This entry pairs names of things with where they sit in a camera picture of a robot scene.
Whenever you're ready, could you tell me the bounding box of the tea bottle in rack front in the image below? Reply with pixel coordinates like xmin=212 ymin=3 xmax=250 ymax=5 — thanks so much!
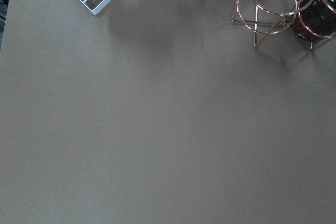
xmin=292 ymin=0 xmax=335 ymax=42

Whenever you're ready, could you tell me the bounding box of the copper wire bottle rack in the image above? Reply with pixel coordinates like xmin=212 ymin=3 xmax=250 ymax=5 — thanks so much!
xmin=230 ymin=0 xmax=335 ymax=50

